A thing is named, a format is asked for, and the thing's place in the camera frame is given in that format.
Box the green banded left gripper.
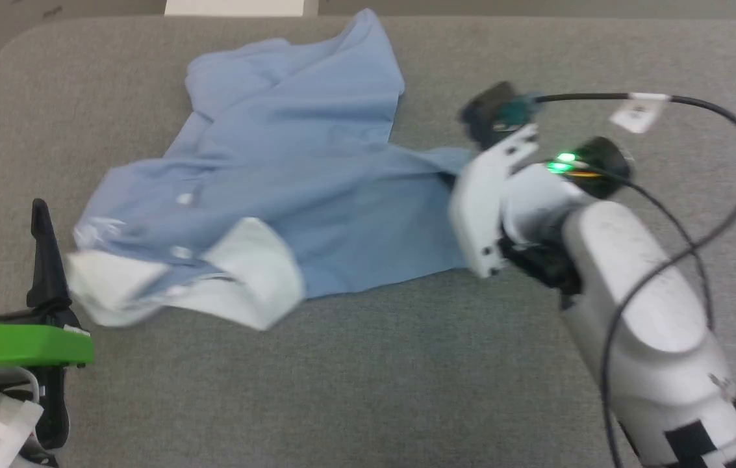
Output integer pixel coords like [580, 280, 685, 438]
[0, 198, 95, 450]

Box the light blue polo shirt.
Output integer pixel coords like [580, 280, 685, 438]
[66, 8, 480, 332]

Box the white cable label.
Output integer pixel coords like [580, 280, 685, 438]
[609, 92, 672, 135]
[0, 398, 45, 468]

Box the white left cable label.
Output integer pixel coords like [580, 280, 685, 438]
[0, 398, 45, 468]

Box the grey fabric padded surface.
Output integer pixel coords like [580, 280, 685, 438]
[0, 16, 736, 468]

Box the white square pillar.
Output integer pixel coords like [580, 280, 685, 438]
[164, 0, 320, 18]

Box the white right cable label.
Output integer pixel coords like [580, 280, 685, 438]
[609, 92, 672, 135]

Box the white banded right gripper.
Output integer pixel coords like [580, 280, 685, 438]
[449, 123, 580, 294]

